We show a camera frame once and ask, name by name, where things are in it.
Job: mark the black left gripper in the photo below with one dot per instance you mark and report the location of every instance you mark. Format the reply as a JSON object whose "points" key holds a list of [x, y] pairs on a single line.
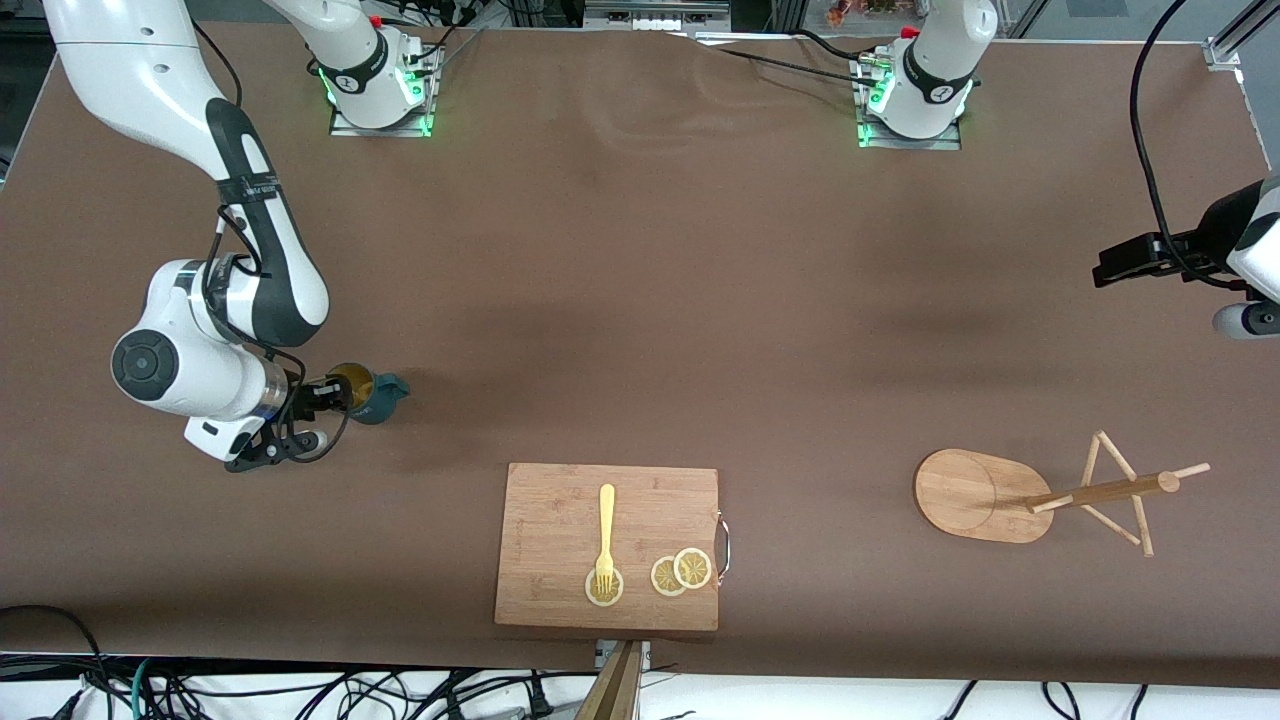
{"points": [[1207, 236]]}

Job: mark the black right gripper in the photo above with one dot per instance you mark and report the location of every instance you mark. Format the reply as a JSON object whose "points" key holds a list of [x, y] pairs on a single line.
{"points": [[302, 393]]}

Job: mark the teal ribbed plastic cup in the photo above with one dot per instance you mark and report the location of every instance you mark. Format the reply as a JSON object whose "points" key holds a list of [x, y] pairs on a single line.
{"points": [[385, 400]]}

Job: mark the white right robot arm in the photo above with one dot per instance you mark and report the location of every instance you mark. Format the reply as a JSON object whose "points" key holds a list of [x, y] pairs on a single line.
{"points": [[130, 60]]}

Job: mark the wooden cup rack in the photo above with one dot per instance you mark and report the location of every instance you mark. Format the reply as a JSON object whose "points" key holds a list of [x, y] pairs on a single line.
{"points": [[970, 495]]}

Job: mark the bamboo cutting board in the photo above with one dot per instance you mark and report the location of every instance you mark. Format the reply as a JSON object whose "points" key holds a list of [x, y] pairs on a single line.
{"points": [[550, 520]]}

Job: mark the yellow plastic fork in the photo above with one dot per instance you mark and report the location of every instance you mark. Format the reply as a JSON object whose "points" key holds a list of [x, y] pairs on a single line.
{"points": [[606, 520]]}

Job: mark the brown table cover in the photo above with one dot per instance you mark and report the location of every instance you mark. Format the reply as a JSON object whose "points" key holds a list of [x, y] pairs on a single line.
{"points": [[640, 300]]}

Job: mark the dried lemon slice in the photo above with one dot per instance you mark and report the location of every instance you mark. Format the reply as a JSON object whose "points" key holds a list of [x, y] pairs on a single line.
{"points": [[590, 591], [693, 568]]}

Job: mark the colourful small objects heap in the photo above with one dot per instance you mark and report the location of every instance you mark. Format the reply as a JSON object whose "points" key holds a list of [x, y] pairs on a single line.
{"points": [[860, 10]]}

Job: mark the wooden beam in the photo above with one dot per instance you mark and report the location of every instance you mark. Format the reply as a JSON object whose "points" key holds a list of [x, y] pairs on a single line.
{"points": [[612, 695]]}

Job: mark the white power strip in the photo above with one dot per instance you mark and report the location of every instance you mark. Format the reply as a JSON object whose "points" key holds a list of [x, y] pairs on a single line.
{"points": [[655, 15]]}

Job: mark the aluminium frame profile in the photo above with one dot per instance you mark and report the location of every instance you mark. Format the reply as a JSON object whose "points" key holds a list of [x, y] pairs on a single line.
{"points": [[1230, 45]]}

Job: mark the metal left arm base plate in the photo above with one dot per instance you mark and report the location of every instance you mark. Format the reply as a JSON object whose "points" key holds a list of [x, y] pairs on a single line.
{"points": [[905, 143]]}

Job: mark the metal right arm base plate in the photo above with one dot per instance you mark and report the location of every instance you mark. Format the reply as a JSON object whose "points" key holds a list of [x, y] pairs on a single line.
{"points": [[345, 127]]}

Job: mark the small metal bracket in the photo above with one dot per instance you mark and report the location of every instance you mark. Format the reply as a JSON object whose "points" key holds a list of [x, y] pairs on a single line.
{"points": [[645, 652]]}

